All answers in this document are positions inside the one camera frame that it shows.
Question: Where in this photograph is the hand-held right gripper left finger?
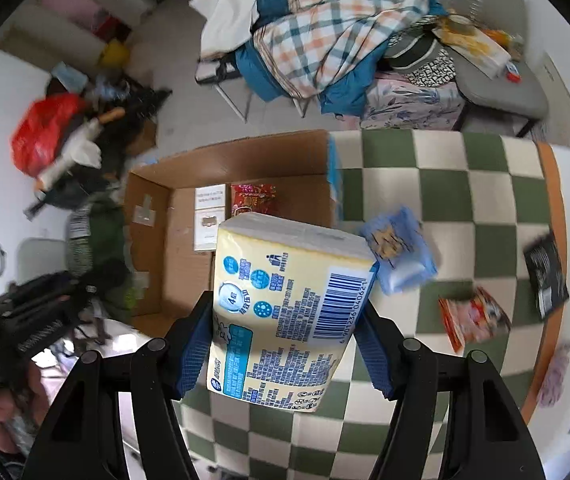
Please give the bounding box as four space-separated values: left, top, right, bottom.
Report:
20 291 216 480

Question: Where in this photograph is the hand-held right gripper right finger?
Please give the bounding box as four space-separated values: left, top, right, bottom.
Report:
352 302 548 480

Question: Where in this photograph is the yellow tissue pack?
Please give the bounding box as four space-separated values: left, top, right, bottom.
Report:
206 211 380 413

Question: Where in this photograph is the brown cardboard box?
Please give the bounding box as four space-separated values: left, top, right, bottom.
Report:
124 129 346 327

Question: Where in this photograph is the grey seat back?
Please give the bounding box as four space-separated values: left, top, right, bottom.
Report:
17 237 72 287

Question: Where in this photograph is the red snack packet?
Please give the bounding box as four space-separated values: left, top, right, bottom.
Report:
438 287 512 354
231 183 277 222

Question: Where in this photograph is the green bag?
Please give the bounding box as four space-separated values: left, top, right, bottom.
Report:
67 199 132 282

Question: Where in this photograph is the blue tissue packet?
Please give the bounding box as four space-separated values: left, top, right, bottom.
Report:
359 205 438 296

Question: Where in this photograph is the white card box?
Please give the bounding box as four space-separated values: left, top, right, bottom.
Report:
194 185 228 252

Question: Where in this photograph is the white rolled paper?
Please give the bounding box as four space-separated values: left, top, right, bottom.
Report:
34 107 126 192

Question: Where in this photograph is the red plastic bag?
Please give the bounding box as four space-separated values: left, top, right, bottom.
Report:
11 92 88 177

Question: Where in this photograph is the green white checkered tablecloth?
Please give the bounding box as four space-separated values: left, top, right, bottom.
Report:
172 129 556 480

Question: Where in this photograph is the light blue packet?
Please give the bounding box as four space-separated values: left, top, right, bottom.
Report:
327 135 346 224

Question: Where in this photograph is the black packet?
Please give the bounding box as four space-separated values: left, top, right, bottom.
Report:
523 232 570 320

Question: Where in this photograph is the blue face mask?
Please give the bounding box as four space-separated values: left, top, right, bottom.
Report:
50 62 88 91

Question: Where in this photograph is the floral cloth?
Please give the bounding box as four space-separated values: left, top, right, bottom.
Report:
359 71 466 132

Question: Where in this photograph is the yellow container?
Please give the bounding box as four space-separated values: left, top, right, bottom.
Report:
98 40 131 69

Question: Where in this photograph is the metal folding chair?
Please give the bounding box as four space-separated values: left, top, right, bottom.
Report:
195 54 312 124

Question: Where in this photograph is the grey chair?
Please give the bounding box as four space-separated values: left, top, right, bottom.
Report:
436 0 550 139

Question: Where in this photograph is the black patterned hat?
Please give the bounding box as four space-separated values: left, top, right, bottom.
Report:
382 24 458 87

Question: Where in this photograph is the pink storage box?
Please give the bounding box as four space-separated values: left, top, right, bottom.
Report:
40 0 112 32

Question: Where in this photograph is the yellow snack packet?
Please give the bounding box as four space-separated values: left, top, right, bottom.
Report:
434 14 514 80

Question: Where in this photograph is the plaid blanket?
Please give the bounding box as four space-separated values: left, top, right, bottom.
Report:
252 0 446 100

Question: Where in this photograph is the white pillow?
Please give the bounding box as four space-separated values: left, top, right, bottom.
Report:
184 0 276 59

